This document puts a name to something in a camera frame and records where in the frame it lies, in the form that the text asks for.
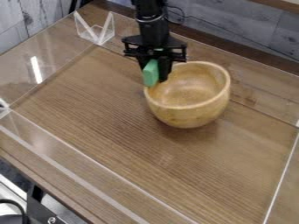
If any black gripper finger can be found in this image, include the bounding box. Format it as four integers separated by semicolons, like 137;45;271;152
137;56;152;69
157;56;172;82

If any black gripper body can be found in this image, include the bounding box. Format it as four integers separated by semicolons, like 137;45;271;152
120;17;188;64

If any green rectangular stick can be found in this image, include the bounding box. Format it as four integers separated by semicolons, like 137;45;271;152
143;59;159;87

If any round wooden bowl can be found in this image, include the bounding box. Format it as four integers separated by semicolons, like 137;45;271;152
144;61;231;129

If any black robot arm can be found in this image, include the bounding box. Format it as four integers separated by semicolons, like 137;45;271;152
121;0;187;87

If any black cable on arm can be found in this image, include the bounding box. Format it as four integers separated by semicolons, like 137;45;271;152
164;4;188;25

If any clear acrylic corner bracket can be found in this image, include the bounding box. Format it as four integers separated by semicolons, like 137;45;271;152
73;11;115;46

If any black table leg bracket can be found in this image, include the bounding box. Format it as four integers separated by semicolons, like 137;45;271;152
26;185;66;224

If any black cable bottom left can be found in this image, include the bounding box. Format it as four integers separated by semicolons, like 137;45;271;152
0;198;38;224

